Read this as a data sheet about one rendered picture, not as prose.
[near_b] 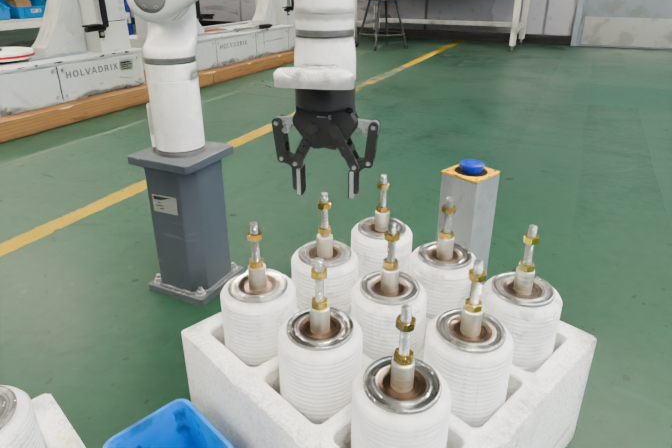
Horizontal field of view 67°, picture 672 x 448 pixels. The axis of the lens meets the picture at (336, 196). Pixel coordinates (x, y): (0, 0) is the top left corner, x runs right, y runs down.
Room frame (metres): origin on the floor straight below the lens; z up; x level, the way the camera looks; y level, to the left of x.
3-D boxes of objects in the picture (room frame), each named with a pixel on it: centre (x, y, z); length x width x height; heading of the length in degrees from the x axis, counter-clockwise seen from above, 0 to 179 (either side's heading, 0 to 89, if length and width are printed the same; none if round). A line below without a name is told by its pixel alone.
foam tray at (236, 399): (0.55, -0.07, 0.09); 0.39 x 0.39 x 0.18; 44
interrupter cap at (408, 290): (0.55, -0.07, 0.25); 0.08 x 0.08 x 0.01
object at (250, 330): (0.55, 0.10, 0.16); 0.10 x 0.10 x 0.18
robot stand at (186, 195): (0.96, 0.30, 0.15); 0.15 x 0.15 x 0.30; 64
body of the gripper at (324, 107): (0.64, 0.01, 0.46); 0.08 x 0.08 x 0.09
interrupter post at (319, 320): (0.47, 0.02, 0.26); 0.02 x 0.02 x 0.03
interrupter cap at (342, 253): (0.64, 0.02, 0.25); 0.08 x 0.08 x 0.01
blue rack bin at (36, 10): (5.25, 3.06, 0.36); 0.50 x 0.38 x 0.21; 66
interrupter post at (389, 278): (0.55, -0.07, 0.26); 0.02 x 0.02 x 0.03
